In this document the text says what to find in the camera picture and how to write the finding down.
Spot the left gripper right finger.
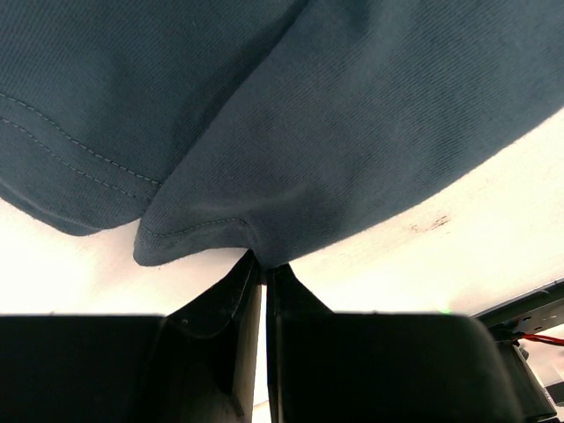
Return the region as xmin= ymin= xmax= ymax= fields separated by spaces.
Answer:
xmin=266 ymin=265 xmax=524 ymax=422

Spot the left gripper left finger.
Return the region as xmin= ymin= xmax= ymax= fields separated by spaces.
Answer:
xmin=1 ymin=253 xmax=261 ymax=422

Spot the dark blue-grey t shirt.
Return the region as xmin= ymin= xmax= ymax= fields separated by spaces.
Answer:
xmin=1 ymin=1 xmax=563 ymax=268

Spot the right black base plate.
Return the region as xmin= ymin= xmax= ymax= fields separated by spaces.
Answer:
xmin=473 ymin=278 xmax=563 ymax=342

